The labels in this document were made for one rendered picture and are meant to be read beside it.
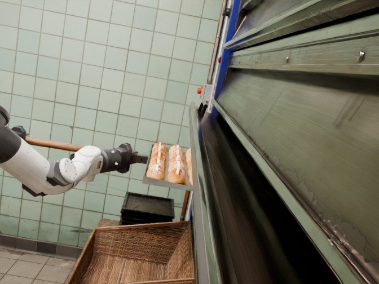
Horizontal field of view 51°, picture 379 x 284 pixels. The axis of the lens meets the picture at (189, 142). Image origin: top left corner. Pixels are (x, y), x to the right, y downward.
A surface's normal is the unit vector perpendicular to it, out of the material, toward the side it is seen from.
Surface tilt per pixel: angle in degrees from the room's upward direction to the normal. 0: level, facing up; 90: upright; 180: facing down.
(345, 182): 70
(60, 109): 90
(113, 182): 90
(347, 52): 90
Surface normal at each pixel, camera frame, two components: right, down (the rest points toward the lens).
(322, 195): -0.86, -0.50
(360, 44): -0.98, -0.18
